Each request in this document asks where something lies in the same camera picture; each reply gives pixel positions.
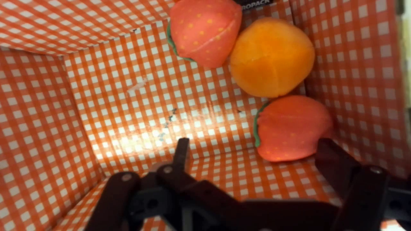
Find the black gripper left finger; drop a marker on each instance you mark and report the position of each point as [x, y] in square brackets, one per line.
[113, 201]

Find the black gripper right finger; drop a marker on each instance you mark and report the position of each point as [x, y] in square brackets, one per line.
[363, 197]

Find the orange plastic basket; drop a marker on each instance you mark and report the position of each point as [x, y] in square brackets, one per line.
[128, 85]

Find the orange fruit plush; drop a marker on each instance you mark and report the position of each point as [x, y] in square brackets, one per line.
[271, 58]

